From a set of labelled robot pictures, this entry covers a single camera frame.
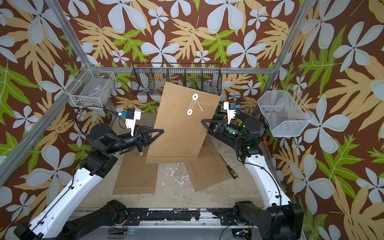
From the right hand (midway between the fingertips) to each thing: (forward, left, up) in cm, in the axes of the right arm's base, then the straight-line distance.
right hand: (205, 120), depth 64 cm
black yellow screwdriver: (-9, -18, -36) cm, 42 cm away
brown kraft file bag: (-6, -4, -39) cm, 40 cm away
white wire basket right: (+15, -47, -12) cm, 51 cm away
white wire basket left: (+30, +65, -4) cm, 72 cm away
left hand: (-9, +17, +5) cm, 20 cm away
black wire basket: (+42, +34, -6) cm, 54 cm away
